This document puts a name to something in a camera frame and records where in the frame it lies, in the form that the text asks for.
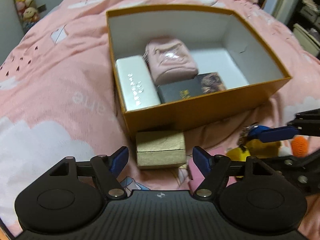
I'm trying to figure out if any yellow plush toy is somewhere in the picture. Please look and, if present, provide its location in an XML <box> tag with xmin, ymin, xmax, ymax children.
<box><xmin>226</xmin><ymin>139</ymin><xmax>282</xmax><ymax>178</ymax></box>

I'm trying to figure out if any orange crochet plush toy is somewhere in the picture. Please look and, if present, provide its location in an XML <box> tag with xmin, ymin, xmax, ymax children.
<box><xmin>278</xmin><ymin>135</ymin><xmax>311</xmax><ymax>158</ymax></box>

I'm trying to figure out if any small gold cardboard box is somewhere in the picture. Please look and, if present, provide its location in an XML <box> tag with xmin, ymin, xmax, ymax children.
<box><xmin>136</xmin><ymin>131</ymin><xmax>187</xmax><ymax>170</ymax></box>

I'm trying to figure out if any black picture card box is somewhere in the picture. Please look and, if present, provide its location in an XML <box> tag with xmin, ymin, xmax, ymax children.
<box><xmin>157</xmin><ymin>72</ymin><xmax>226</xmax><ymax>103</ymax></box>

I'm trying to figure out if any white rectangular gift box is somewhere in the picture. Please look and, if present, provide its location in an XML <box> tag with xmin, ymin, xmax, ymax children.
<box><xmin>116</xmin><ymin>55</ymin><xmax>161</xmax><ymax>111</ymax></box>

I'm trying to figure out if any pink patterned bed duvet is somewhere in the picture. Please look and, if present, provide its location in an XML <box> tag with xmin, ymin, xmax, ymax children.
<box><xmin>1</xmin><ymin>0</ymin><xmax>319</xmax><ymax>236</ymax></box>

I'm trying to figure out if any white cabinet furniture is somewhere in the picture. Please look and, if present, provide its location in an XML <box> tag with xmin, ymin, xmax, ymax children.
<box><xmin>293</xmin><ymin>23</ymin><xmax>319</xmax><ymax>57</ymax></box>

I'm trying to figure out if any orange cardboard storage box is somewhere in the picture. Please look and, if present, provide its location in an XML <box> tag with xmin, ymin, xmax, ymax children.
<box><xmin>106</xmin><ymin>4</ymin><xmax>291</xmax><ymax>136</ymax></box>

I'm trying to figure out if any pink mini backpack pouch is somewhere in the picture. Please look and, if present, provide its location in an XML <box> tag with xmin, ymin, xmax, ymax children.
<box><xmin>145</xmin><ymin>37</ymin><xmax>199</xmax><ymax>86</ymax></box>

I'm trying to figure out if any metal keychain clasp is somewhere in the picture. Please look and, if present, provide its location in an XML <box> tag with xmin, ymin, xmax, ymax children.
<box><xmin>238</xmin><ymin>122</ymin><xmax>258</xmax><ymax>146</ymax></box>

